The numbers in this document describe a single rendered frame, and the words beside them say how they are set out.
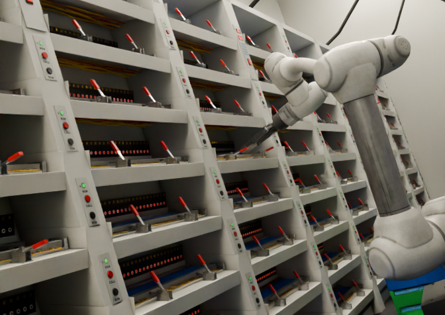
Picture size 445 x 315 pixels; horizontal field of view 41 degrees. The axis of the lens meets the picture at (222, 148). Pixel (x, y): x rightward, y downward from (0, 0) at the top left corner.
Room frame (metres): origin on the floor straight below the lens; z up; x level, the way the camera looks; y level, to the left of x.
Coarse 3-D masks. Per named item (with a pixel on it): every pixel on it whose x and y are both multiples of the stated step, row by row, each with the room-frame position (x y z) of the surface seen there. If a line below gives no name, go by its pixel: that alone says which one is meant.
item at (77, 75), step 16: (48, 16) 1.83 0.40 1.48; (64, 16) 1.90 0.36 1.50; (80, 16) 1.98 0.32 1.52; (176, 16) 2.65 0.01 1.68; (80, 32) 1.95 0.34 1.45; (96, 32) 2.04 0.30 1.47; (192, 48) 2.70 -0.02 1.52; (64, 80) 1.81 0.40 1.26; (80, 80) 1.88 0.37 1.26; (96, 80) 1.96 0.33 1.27; (112, 80) 2.04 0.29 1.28; (208, 96) 2.70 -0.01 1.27; (80, 128) 1.82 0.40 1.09; (96, 128) 1.89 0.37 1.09; (112, 128) 1.96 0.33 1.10; (128, 128) 2.05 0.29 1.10; (224, 176) 2.60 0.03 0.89; (240, 176) 2.75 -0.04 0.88; (112, 192) 1.87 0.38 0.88; (128, 192) 1.95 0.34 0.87; (144, 192) 2.03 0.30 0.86; (160, 192) 2.12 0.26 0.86; (240, 224) 2.60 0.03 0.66; (128, 256) 1.86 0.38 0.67
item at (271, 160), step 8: (248, 152) 2.72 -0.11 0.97; (264, 152) 2.67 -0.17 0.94; (272, 152) 2.67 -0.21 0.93; (216, 160) 2.12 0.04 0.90; (232, 160) 2.25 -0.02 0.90; (240, 160) 2.31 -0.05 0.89; (248, 160) 2.38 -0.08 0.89; (256, 160) 2.45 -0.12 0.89; (264, 160) 2.53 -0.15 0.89; (272, 160) 2.61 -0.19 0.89; (224, 168) 2.18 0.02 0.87; (232, 168) 2.24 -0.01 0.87; (240, 168) 2.31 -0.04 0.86; (248, 168) 2.38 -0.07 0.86; (256, 168) 2.45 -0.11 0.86; (264, 168) 2.52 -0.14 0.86
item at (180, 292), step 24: (120, 264) 1.75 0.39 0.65; (144, 264) 1.87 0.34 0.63; (168, 264) 2.00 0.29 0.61; (192, 264) 2.11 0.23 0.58; (216, 264) 2.05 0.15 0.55; (144, 288) 1.75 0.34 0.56; (168, 288) 1.76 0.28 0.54; (192, 288) 1.79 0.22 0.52; (216, 288) 1.88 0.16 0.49; (144, 312) 1.53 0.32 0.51; (168, 312) 1.63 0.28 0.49
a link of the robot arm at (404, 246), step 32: (320, 64) 1.80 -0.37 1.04; (352, 64) 1.78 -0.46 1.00; (352, 96) 1.81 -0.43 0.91; (352, 128) 1.86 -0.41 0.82; (384, 128) 1.85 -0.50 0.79; (384, 160) 1.84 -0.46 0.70; (384, 192) 1.86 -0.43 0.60; (384, 224) 1.86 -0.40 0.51; (416, 224) 1.85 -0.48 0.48; (384, 256) 1.84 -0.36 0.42; (416, 256) 1.84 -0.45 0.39
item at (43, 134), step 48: (0, 0) 1.42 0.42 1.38; (0, 48) 1.44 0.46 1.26; (48, 48) 1.47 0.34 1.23; (48, 96) 1.42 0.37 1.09; (0, 144) 1.48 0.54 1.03; (48, 144) 1.42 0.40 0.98; (48, 192) 1.43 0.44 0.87; (96, 192) 1.49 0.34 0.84; (96, 240) 1.44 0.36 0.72; (48, 288) 1.47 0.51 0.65; (96, 288) 1.41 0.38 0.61
